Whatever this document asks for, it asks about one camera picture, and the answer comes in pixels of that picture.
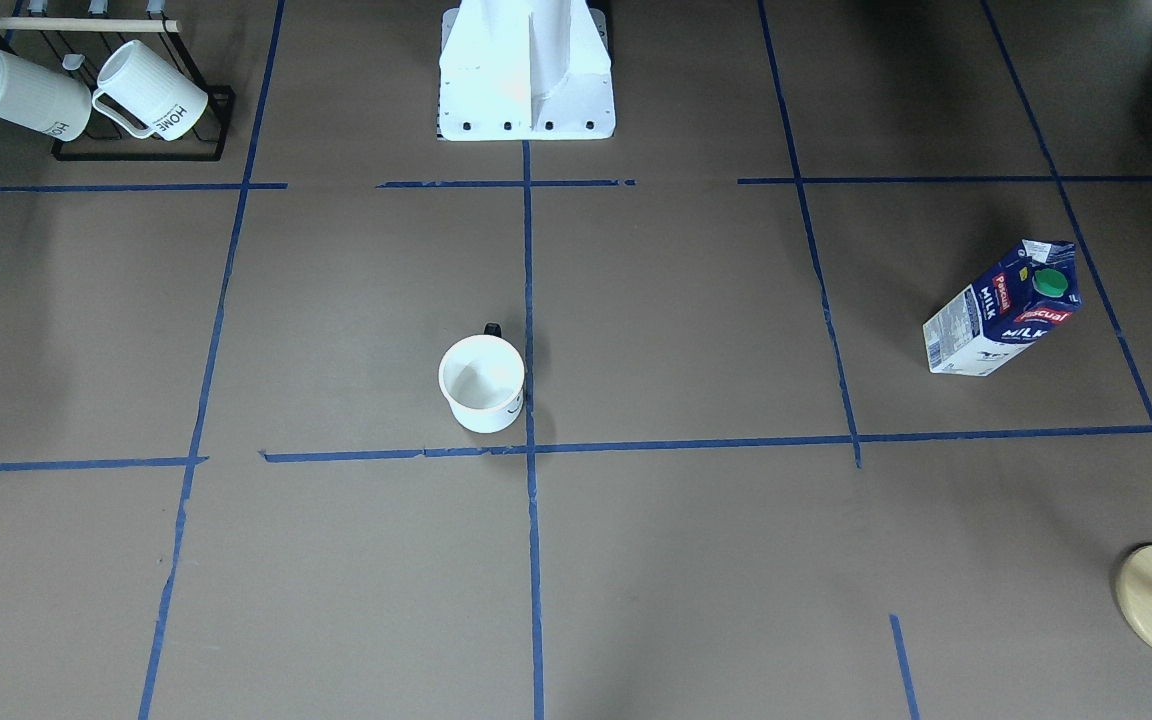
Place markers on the white smiley face mug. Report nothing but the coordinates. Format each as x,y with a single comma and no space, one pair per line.
482,378

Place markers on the blue white milk carton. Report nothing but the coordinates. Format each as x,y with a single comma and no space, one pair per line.
1026,295

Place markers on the white ribbed cup on rack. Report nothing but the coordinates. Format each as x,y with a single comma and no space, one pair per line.
146,96

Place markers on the wooden rod on rack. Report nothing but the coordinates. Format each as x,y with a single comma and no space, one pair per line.
153,26

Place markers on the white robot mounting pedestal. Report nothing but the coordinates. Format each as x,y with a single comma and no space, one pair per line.
526,71

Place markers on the black wire cup rack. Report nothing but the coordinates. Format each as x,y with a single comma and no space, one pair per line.
81,55

